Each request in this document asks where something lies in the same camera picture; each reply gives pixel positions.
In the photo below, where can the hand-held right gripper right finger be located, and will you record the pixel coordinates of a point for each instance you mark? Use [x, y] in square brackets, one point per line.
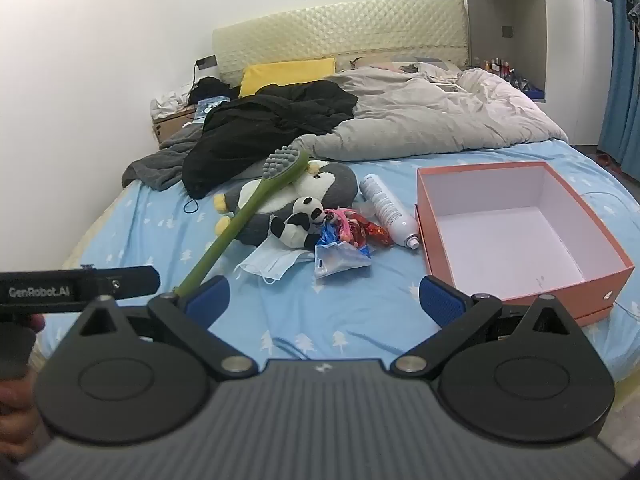
[440, 302]

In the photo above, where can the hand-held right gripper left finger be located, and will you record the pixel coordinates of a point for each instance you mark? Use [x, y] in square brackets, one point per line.
[207, 300]

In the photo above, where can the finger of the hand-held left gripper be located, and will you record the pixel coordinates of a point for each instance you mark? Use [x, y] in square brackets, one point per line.
[130, 282]

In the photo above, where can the red foil wrapper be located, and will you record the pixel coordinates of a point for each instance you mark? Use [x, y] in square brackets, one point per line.
[379, 234]

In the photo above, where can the pink cardboard box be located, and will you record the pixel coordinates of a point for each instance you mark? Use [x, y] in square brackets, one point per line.
[500, 230]

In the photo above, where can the blue white snack packet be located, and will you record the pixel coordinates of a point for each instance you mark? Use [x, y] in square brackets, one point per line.
[342, 257]

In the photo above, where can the small panda plush toy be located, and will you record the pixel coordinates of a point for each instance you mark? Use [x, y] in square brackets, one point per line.
[297, 222]

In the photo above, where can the person's left hand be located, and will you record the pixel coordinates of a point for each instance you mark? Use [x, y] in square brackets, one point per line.
[15, 415]

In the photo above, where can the bed with blue sheet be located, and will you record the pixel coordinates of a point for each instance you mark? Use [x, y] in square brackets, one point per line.
[350, 310]

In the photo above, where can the white spray can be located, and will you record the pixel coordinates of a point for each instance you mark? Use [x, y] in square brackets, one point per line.
[387, 207]

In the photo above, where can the dark grey cloth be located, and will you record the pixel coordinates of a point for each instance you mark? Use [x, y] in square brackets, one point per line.
[150, 165]

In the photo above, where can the pink small item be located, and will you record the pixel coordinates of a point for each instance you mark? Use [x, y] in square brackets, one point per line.
[342, 217]

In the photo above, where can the wooden nightstand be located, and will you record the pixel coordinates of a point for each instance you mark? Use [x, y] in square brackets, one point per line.
[170, 127]

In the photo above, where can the grey penguin plush toy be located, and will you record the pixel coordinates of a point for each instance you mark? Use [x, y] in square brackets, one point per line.
[320, 180]

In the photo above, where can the white crumpled cloth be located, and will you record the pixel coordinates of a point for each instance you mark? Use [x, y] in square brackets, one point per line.
[167, 101]

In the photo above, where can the light grey duvet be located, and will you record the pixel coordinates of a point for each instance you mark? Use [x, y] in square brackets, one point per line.
[440, 115]

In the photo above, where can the black jacket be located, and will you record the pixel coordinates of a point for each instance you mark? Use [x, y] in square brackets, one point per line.
[270, 120]

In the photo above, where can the black bag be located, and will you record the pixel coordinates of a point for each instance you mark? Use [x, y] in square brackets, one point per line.
[212, 89]

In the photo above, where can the red slippers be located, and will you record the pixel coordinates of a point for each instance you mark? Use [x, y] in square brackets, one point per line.
[602, 160]

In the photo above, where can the blue tray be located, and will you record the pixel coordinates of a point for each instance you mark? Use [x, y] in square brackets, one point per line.
[531, 91]

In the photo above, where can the yellow pillow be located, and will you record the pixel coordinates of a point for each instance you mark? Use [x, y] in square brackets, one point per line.
[285, 74]

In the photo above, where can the row of small bottles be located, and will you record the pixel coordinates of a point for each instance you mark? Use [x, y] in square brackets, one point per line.
[496, 66]

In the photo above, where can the pink pillow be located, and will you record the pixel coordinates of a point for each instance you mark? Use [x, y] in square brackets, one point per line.
[387, 65]

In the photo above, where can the blue curtain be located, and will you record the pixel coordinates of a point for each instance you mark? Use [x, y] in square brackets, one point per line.
[620, 85]

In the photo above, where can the cream quilted headboard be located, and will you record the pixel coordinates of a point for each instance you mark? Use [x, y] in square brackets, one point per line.
[340, 35]

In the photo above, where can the hanging blue clothes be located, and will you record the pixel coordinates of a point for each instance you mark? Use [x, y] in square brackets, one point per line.
[631, 0]

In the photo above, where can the grey wall switch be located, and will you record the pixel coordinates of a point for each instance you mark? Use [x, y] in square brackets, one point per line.
[507, 31]

